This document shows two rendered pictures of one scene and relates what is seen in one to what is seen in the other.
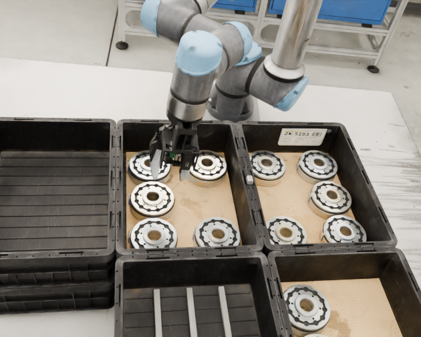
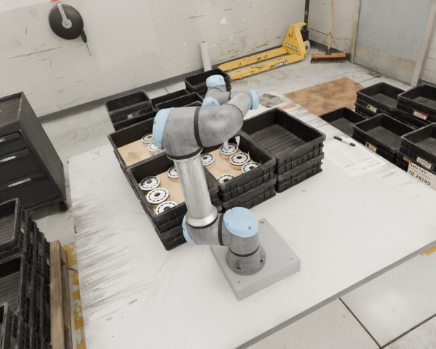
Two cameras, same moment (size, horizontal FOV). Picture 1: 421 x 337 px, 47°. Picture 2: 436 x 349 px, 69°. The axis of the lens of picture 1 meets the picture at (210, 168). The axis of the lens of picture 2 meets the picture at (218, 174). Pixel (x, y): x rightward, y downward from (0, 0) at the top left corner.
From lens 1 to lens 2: 199 cm
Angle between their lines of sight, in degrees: 95
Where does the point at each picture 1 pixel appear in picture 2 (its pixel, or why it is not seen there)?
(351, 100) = not seen: outside the picture
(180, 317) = not seen: hidden behind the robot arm
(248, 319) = not seen: hidden behind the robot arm
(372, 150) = (126, 305)
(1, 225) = (286, 136)
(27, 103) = (374, 210)
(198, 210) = (219, 169)
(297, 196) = (176, 197)
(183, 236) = (219, 160)
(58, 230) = (266, 142)
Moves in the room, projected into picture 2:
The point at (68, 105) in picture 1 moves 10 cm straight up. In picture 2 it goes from (353, 222) to (356, 206)
